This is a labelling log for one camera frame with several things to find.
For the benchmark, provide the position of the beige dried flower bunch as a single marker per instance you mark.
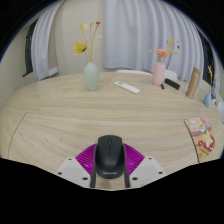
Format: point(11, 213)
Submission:
point(211, 75)

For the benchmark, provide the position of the white chair with blue seat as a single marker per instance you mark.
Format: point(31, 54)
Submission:
point(220, 111)

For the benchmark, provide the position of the wide white curtain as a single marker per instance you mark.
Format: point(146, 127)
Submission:
point(150, 33)

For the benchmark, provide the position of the blue vase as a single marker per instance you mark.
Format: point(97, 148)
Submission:
point(207, 99)

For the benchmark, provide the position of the pale green vase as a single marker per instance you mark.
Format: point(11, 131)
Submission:
point(91, 77)

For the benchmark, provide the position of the cartoon print mouse pad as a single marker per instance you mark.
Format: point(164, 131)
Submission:
point(201, 136)

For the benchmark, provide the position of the white remote control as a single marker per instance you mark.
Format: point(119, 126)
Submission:
point(127, 87)

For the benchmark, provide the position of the dark pen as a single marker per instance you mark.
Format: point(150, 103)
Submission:
point(162, 86)

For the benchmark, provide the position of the black computer mouse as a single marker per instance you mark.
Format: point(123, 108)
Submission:
point(110, 158)

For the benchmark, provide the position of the narrow white curtain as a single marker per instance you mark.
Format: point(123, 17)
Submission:
point(43, 43)
point(216, 76)

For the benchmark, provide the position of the yellow dried flower bunch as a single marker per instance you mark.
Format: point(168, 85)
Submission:
point(80, 46)

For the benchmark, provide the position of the pink vase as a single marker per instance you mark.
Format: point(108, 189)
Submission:
point(158, 74)

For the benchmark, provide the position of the dark window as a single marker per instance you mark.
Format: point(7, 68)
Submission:
point(29, 50)
point(208, 56)

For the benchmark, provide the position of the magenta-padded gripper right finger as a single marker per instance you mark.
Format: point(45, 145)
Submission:
point(143, 168)

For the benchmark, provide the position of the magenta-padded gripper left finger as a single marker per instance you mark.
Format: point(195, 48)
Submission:
point(75, 168)

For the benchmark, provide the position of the black rectangular case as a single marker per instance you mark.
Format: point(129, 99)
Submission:
point(172, 84)

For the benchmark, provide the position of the bronze thermos bottle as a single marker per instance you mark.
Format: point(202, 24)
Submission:
point(193, 83)

